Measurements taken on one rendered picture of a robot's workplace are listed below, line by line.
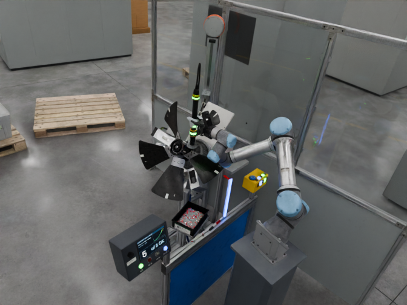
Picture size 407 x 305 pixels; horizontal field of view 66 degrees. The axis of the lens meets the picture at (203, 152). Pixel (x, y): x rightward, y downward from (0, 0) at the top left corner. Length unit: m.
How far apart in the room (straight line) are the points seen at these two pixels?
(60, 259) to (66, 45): 5.11
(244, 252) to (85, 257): 1.69
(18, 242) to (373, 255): 2.95
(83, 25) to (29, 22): 1.00
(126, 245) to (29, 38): 6.07
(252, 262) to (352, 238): 1.06
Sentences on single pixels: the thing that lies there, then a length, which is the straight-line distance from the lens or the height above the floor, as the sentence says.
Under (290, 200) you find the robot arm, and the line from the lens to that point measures 1.58.
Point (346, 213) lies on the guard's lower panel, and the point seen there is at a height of 0.84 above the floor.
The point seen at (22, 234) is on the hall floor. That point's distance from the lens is 3.46.
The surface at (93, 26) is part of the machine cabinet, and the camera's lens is 7.47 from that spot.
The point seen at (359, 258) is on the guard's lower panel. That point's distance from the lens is 2.74.
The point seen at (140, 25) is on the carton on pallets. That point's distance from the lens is 10.19.
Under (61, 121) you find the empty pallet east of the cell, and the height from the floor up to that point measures 0.13.
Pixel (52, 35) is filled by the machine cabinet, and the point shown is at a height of 0.61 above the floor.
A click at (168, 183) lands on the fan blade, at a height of 1.01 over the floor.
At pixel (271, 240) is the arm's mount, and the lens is 1.73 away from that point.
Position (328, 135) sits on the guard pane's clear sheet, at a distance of 2.35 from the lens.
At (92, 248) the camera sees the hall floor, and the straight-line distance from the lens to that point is 3.15.
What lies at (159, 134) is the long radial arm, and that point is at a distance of 2.49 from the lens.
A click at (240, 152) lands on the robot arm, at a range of 1.90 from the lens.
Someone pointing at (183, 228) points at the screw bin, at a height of 0.85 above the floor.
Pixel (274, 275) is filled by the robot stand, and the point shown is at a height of 1.00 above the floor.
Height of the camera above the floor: 2.39
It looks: 34 degrees down
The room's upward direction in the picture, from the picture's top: 6 degrees clockwise
